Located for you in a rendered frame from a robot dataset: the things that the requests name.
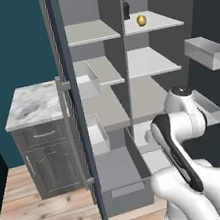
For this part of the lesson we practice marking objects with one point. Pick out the dark bottle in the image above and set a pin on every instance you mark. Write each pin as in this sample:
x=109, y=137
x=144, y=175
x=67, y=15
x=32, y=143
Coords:
x=125, y=8

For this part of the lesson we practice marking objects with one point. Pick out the clear fridge door bin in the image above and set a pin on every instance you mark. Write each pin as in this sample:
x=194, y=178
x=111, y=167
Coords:
x=213, y=111
x=207, y=52
x=97, y=136

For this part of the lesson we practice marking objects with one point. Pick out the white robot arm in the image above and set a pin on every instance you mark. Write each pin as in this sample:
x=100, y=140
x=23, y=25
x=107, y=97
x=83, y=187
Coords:
x=193, y=189

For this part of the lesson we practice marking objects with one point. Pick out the dark grey fridge right door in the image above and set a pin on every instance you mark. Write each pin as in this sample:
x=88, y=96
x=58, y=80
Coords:
x=206, y=4

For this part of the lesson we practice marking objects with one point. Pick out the grey cabinet drawer front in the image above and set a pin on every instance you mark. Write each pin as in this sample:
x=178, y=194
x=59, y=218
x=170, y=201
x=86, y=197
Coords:
x=44, y=134

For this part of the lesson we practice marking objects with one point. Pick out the grey cabinet with marble top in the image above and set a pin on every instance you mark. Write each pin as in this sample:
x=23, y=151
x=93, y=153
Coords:
x=40, y=134

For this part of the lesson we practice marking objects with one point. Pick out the white fridge shelf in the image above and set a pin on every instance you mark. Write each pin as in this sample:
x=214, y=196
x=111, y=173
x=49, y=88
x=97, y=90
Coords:
x=90, y=32
x=157, y=19
x=147, y=97
x=105, y=107
x=151, y=61
x=107, y=70

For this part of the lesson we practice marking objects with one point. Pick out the dark grey fridge left door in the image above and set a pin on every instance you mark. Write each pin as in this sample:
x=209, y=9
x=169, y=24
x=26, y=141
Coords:
x=70, y=71

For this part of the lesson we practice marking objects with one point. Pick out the dark grey fridge door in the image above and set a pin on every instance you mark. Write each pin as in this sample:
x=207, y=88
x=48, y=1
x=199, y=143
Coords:
x=70, y=71
x=206, y=4

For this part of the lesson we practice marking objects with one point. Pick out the grey fridge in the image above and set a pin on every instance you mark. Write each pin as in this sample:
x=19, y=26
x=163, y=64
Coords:
x=107, y=1

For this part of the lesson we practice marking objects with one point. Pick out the grey freezer drawer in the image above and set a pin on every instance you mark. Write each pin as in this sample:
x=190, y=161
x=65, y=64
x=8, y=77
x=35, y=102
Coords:
x=120, y=171

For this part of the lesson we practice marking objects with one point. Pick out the grey cabinet door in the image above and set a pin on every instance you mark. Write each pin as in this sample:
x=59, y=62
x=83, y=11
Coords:
x=54, y=167

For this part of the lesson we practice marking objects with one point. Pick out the yellow potato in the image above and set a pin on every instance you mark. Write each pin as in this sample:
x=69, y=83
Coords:
x=141, y=20

